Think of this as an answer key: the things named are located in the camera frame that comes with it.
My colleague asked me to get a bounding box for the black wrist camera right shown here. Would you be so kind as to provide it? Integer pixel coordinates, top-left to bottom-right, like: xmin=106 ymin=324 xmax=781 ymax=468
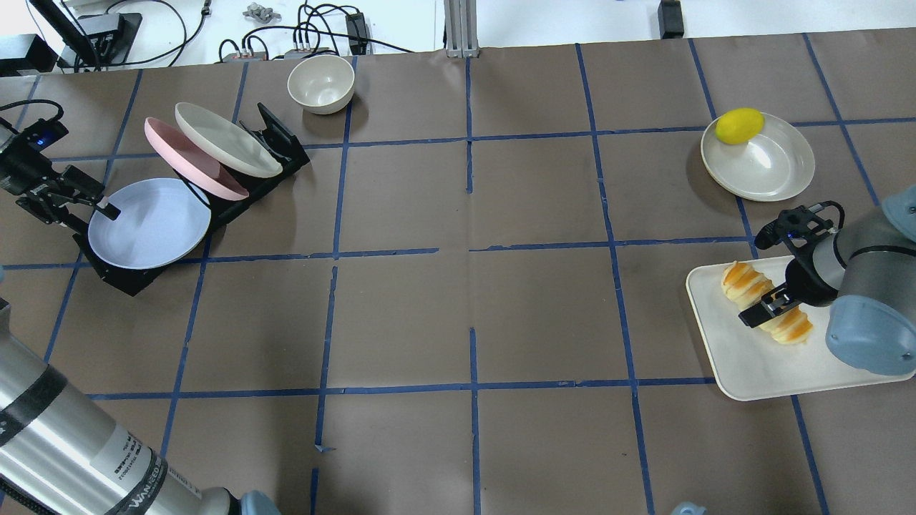
xmin=754 ymin=201 xmax=845 ymax=251

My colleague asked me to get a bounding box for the black power adapter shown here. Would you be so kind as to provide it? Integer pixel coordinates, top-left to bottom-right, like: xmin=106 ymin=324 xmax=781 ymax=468
xmin=346 ymin=12 xmax=370 ymax=55

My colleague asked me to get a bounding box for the black monitor stand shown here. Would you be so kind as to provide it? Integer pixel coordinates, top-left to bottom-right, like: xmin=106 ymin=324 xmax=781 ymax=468
xmin=27 ymin=1 xmax=143 ymax=69

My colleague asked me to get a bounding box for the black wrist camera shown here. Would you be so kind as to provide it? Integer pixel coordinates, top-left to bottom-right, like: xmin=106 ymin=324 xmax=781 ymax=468
xmin=754 ymin=201 xmax=845 ymax=251
xmin=1 ymin=99 xmax=69 ymax=153

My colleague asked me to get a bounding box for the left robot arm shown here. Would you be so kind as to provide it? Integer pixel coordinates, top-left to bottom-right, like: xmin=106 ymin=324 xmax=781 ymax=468
xmin=1 ymin=178 xmax=278 ymax=514

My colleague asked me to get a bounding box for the cream plate in rack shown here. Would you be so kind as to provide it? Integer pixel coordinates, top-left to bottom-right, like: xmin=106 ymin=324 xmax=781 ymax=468
xmin=175 ymin=102 xmax=283 ymax=179

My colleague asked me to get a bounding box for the metal clamp bracket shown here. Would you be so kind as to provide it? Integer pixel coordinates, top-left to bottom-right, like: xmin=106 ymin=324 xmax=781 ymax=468
xmin=243 ymin=2 xmax=282 ymax=25

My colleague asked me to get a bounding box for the pink plate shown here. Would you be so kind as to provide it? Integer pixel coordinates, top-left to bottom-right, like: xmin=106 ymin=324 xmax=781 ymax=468
xmin=144 ymin=117 xmax=249 ymax=201

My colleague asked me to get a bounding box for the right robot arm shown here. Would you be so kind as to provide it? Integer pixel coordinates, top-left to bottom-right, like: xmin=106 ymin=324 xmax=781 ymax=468
xmin=739 ymin=187 xmax=915 ymax=376

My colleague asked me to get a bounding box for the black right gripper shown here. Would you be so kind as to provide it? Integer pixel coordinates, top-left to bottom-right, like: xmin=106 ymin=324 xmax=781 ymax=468
xmin=739 ymin=257 xmax=838 ymax=328

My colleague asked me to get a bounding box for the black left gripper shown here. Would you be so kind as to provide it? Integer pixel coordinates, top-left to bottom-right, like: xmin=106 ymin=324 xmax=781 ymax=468
xmin=1 ymin=144 xmax=121 ymax=231

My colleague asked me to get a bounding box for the aluminium frame post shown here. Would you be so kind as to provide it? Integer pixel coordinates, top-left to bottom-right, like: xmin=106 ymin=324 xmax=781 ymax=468
xmin=444 ymin=0 xmax=480 ymax=59

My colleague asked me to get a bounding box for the white rectangular tray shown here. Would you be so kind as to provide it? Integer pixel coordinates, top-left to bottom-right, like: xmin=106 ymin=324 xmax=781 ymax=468
xmin=685 ymin=263 xmax=914 ymax=401

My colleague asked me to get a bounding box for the cream plate with lemon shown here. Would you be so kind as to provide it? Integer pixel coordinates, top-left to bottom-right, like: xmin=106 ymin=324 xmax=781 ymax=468
xmin=700 ymin=113 xmax=815 ymax=202

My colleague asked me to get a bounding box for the blue plate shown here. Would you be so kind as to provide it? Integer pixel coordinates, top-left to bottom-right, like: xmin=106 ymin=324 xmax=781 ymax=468
xmin=88 ymin=178 xmax=210 ymax=270

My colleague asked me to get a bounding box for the usb hub with cables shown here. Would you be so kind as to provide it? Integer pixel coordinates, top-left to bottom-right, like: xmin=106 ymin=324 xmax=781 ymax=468
xmin=218 ymin=39 xmax=339 ymax=63

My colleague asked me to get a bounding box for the yellow lemon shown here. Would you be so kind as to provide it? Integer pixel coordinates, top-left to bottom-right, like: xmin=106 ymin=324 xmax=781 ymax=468
xmin=714 ymin=107 xmax=766 ymax=144

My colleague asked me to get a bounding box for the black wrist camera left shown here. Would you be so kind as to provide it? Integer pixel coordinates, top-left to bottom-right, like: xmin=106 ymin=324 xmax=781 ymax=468
xmin=1 ymin=99 xmax=69 ymax=153

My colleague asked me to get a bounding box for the cream bowl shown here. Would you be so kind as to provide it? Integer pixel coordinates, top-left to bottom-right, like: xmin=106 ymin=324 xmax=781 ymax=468
xmin=286 ymin=54 xmax=356 ymax=115

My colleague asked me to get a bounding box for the striped bread roll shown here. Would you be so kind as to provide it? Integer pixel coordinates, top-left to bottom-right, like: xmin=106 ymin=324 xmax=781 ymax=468
xmin=721 ymin=261 xmax=814 ymax=345

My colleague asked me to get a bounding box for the black plate rack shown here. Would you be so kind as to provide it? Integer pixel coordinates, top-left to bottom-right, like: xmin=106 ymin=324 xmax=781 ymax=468
xmin=73 ymin=102 xmax=310 ymax=296

